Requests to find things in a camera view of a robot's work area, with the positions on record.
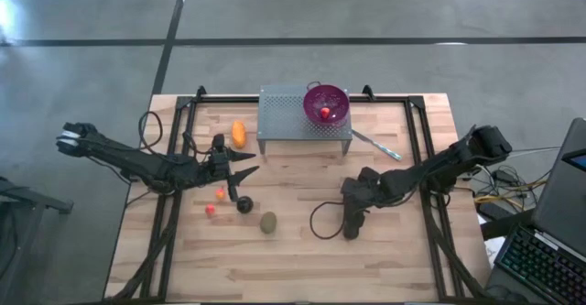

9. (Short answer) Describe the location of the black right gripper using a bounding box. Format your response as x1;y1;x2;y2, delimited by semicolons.
340;166;384;234

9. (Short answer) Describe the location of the black backlit keyboard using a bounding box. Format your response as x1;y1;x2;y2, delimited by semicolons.
493;224;586;305

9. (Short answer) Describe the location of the grey perforated metal shelf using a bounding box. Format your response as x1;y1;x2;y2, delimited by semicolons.
255;84;353;162

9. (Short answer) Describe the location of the oval toy melon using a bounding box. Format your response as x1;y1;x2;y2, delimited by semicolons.
259;211;278;235

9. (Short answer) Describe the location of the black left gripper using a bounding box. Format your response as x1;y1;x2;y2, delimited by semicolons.
204;147;261;202

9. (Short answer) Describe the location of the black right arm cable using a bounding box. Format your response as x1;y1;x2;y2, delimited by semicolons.
309;201;349;241

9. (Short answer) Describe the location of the grey metal stand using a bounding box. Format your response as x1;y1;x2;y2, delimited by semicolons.
0;176;74;297

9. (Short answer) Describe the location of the dark monitor blue screen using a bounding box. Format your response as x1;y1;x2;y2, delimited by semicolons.
561;147;586;173

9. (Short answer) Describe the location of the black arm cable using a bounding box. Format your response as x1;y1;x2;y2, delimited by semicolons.
309;201;349;241
137;110;205;158

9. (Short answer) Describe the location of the knife with patterned handle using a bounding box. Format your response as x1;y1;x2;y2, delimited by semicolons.
351;129;405;162

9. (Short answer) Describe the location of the white paper sheet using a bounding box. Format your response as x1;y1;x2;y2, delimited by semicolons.
478;215;505;269

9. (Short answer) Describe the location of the black metal table frame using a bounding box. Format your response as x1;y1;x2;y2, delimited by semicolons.
107;84;489;304

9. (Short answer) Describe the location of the purple colander bowl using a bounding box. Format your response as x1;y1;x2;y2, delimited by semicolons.
302;81;352;128

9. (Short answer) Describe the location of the long orange toy mango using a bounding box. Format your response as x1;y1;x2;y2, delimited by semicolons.
231;120;249;150

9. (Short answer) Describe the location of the black power brick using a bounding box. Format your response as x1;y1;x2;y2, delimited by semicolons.
478;202;505;220

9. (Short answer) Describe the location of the black cable bundle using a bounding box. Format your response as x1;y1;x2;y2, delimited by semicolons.
457;158;553;205

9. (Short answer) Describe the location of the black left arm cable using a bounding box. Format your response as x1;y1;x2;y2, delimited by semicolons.
137;110;205;158

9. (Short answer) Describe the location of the dark round toy watermelon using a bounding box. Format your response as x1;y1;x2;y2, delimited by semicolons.
235;195;255;215

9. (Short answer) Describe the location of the yellow cable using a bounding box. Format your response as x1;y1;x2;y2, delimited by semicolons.
473;179;548;205

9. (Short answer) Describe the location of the grey laptop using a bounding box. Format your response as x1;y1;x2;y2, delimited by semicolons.
532;117;586;263

